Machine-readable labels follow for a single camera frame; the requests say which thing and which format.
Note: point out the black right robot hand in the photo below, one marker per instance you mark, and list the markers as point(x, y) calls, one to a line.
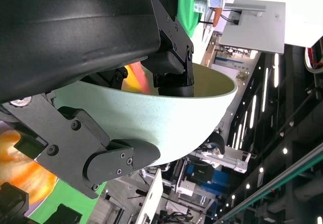
point(12, 203)

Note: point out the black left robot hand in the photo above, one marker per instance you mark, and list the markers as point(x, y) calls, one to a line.
point(75, 27)

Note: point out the orange striped bread roll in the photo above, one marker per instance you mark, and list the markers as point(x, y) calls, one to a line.
point(25, 173)

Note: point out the grey-green bowl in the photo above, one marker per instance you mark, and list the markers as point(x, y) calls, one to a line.
point(176, 123)

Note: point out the green tablecloth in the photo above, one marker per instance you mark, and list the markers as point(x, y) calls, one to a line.
point(75, 198)

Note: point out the green banner with logo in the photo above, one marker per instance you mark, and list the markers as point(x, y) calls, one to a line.
point(186, 12)

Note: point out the white green carton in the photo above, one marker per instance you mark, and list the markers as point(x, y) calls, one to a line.
point(199, 5)

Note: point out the grey cabinet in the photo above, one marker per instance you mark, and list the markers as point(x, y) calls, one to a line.
point(255, 27)

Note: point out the green-edged ceiling rail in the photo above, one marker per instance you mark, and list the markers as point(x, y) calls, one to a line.
point(277, 183)

